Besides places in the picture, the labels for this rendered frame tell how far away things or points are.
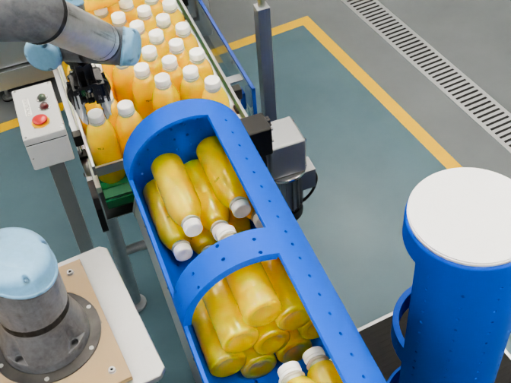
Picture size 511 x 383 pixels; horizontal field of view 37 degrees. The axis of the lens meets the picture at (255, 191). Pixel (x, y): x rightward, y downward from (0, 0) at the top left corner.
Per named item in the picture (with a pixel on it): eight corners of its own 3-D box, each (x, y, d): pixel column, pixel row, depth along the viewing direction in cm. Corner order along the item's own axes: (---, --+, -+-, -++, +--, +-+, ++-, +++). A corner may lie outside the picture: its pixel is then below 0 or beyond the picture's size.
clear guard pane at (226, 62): (262, 207, 246) (252, 90, 211) (190, 70, 298) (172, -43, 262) (263, 207, 246) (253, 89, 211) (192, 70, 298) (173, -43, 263)
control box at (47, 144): (34, 171, 186) (22, 140, 178) (22, 121, 199) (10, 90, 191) (75, 159, 188) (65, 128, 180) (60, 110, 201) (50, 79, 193)
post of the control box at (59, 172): (119, 358, 264) (41, 147, 192) (116, 349, 267) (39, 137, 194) (130, 354, 265) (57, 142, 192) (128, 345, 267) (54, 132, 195)
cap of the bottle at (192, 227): (180, 221, 155) (183, 227, 153) (198, 215, 155) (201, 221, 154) (184, 233, 157) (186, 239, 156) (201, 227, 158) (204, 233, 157)
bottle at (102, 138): (99, 166, 200) (83, 109, 186) (127, 163, 200) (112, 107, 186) (96, 185, 195) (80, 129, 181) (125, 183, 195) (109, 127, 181)
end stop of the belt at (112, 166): (98, 176, 190) (95, 168, 188) (97, 175, 191) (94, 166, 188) (249, 131, 198) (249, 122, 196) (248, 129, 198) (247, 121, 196)
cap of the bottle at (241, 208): (252, 201, 158) (255, 207, 157) (240, 214, 159) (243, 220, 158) (239, 196, 155) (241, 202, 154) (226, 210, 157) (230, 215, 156)
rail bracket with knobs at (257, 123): (242, 167, 196) (238, 137, 189) (232, 150, 201) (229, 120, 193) (277, 156, 198) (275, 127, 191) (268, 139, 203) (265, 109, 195)
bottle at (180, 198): (147, 157, 166) (172, 219, 153) (178, 147, 167) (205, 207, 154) (153, 180, 171) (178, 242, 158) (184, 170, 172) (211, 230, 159)
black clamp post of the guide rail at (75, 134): (80, 160, 202) (73, 137, 196) (77, 153, 204) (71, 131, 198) (88, 158, 202) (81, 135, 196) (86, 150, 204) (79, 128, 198)
